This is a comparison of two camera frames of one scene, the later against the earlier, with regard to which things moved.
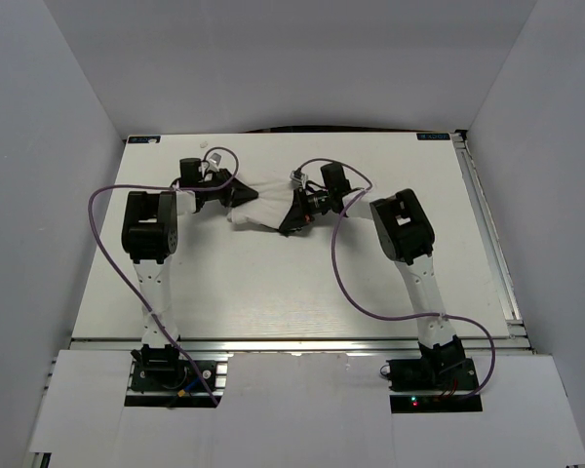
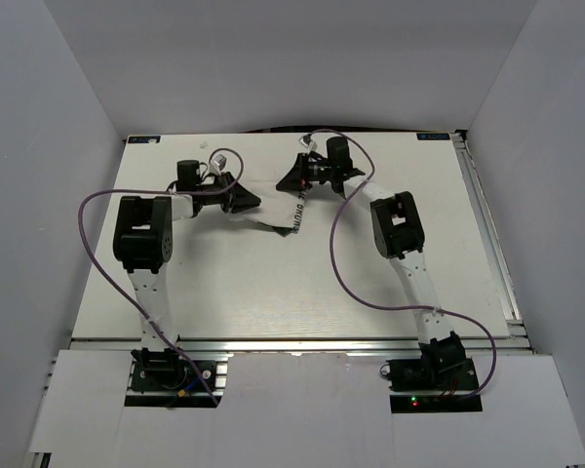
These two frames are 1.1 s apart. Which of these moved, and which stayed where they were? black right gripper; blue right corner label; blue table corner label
Moved: black right gripper
Stayed: blue right corner label; blue table corner label
